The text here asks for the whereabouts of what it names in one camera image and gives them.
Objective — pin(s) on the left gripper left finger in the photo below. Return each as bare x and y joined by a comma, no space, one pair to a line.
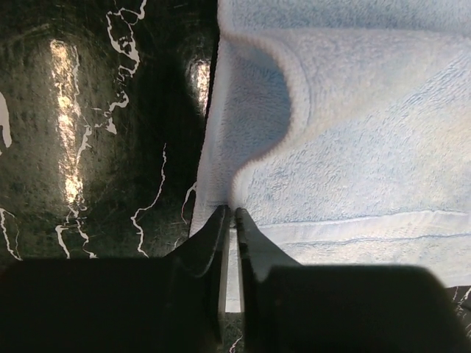
174,303

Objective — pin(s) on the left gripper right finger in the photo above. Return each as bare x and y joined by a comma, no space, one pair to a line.
290,307

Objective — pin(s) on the light blue towel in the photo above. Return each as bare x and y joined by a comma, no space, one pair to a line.
343,128

